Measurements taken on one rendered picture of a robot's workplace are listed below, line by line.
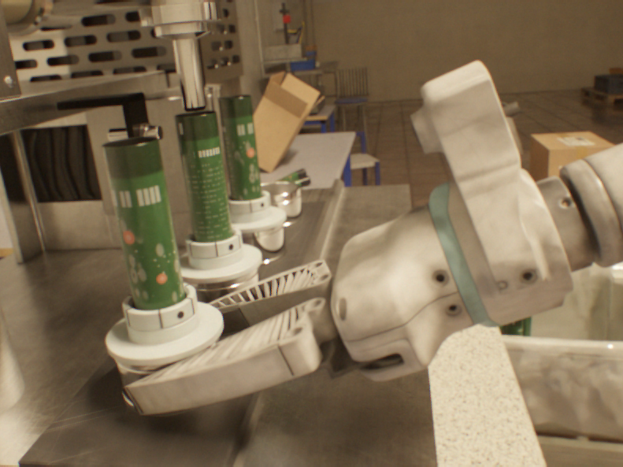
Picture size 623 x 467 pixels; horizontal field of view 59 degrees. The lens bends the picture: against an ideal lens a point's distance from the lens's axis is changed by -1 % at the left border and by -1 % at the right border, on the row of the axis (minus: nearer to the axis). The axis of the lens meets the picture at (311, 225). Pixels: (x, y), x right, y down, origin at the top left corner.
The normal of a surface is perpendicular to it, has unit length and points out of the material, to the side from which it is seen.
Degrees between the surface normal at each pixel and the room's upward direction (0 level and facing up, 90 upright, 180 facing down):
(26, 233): 90
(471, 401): 0
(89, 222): 90
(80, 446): 0
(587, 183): 34
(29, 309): 0
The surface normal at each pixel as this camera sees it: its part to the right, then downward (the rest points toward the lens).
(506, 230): -0.33, -0.17
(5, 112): 0.99, -0.04
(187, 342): -0.08, -0.94
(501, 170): -0.24, 0.10
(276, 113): -0.14, 0.32
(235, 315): -0.35, 0.40
